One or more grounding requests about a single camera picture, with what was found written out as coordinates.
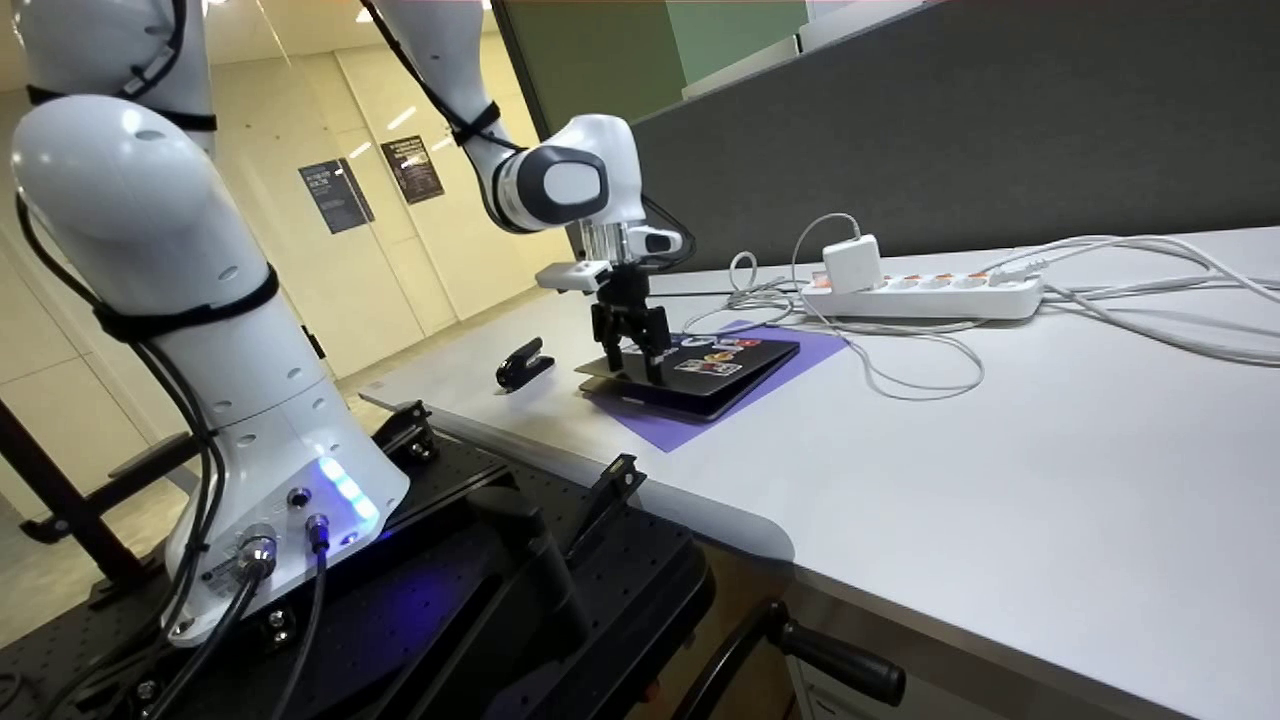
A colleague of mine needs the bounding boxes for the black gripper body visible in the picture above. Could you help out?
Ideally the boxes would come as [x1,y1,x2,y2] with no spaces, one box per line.
[593,263,670,351]

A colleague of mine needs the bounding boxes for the dark grey laptop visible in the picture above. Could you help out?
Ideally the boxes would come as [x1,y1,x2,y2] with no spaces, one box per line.
[586,334,799,421]

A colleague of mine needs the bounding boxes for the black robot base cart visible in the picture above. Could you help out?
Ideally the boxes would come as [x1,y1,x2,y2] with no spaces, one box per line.
[6,404,712,720]

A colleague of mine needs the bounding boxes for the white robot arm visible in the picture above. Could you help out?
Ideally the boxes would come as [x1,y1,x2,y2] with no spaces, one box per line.
[14,0,685,648]

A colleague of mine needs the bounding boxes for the white laptop charger brick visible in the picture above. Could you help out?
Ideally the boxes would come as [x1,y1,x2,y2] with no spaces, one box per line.
[825,233,879,293]

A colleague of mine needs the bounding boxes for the black clip on table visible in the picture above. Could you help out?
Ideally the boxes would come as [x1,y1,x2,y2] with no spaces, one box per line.
[498,336,554,394]

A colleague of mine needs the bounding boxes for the purple mat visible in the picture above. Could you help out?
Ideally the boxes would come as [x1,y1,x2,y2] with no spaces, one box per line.
[586,330,842,453]

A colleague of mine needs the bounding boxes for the white power strip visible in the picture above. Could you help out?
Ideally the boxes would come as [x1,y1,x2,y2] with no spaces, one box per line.
[799,272,1041,325]

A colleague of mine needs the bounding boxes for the grey partition panel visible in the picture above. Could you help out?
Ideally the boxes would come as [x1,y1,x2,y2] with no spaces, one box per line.
[491,0,1280,270]

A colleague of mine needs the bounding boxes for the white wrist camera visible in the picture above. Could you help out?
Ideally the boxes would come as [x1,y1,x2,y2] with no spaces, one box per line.
[537,260,611,296]

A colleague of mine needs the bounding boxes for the white charger cable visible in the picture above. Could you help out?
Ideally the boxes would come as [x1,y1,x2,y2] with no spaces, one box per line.
[717,209,991,408]

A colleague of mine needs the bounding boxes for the dark wall poster right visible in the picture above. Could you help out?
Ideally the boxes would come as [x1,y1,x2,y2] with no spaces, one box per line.
[385,136,444,206]

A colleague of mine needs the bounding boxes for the dark wall poster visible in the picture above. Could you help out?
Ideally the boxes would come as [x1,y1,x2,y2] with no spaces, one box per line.
[385,136,444,206]
[302,159,373,238]

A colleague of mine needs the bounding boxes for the dark wall poster left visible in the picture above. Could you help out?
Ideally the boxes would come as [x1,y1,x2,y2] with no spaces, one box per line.
[302,159,373,238]

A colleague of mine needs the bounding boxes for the black clamp handle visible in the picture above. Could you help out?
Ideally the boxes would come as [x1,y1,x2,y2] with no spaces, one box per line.
[676,598,913,720]

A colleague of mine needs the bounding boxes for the white power strip cable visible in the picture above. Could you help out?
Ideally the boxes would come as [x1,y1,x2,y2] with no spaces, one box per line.
[976,233,1280,371]

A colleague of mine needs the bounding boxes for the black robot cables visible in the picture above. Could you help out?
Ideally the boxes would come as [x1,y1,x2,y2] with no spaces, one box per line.
[0,183,338,720]

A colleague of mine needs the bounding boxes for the black stand frame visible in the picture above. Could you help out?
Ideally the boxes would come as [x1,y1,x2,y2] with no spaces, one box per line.
[0,404,201,609]

